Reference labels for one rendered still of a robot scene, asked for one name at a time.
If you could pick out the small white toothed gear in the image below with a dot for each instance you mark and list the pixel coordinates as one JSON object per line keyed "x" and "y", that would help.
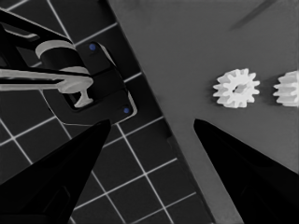
{"x": 228, "y": 90}
{"x": 285, "y": 90}

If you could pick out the dark robot body block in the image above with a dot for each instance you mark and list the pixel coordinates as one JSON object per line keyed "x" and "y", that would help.
{"x": 106, "y": 90}

